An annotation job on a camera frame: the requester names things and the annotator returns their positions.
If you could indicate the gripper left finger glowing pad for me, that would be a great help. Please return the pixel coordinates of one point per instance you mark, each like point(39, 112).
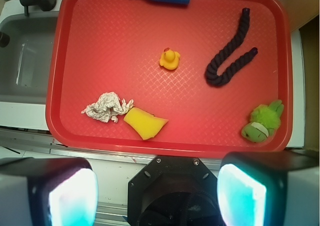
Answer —
point(47, 192)

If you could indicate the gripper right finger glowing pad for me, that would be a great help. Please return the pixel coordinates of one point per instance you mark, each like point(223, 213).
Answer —
point(270, 188)

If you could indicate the green plush frog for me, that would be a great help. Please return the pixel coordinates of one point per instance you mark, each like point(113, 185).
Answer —
point(264, 121)

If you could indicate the crumpled white paper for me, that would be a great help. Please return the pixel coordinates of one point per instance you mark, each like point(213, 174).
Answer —
point(108, 107)

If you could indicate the yellow sponge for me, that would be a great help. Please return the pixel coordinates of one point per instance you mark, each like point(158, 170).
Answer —
point(145, 124)

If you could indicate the grey toy sink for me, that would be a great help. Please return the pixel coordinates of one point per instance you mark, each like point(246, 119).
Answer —
point(25, 65)

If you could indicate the red plastic tray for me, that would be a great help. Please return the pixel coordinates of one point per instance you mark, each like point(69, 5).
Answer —
point(234, 56)

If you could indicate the yellow rubber duck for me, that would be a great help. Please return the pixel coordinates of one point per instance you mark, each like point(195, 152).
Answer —
point(169, 59)

